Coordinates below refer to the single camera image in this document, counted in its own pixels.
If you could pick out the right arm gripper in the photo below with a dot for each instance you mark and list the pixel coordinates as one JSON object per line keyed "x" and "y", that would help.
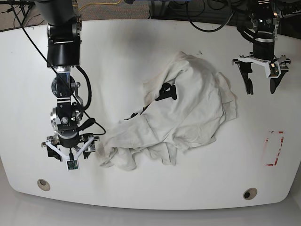
{"x": 82, "y": 144}

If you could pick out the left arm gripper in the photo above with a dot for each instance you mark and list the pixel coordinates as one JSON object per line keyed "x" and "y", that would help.
{"x": 263, "y": 52}

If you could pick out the white T-shirt black print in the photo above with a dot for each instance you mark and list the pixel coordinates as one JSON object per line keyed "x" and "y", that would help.
{"x": 183, "y": 108}

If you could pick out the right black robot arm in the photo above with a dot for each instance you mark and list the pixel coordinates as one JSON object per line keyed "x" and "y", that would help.
{"x": 64, "y": 26}

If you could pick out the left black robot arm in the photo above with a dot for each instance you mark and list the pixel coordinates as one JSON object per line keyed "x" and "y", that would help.
{"x": 265, "y": 23}

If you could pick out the white power strip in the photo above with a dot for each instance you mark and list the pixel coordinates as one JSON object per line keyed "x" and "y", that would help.
{"x": 291, "y": 11}

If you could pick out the red tape rectangle marking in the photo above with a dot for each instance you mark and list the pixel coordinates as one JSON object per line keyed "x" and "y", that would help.
{"x": 272, "y": 148}

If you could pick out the black tripod legs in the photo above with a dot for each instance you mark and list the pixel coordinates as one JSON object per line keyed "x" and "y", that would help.
{"x": 22, "y": 10}

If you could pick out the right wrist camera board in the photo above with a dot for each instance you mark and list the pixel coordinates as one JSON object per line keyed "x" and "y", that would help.
{"x": 72, "y": 165}

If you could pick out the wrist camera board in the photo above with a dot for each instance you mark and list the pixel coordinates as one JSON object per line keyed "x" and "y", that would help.
{"x": 273, "y": 70}
{"x": 72, "y": 165}

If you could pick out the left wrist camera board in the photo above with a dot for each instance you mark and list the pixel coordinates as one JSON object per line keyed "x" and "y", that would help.
{"x": 273, "y": 70}

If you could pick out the left table cable grommet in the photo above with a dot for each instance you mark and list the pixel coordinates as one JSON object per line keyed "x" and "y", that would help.
{"x": 43, "y": 185}

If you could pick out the table cable grommet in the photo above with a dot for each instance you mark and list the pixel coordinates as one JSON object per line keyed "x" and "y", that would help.
{"x": 43, "y": 185}
{"x": 250, "y": 193}

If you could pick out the right table cable grommet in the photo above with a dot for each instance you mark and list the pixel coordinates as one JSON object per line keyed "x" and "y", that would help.
{"x": 250, "y": 193}

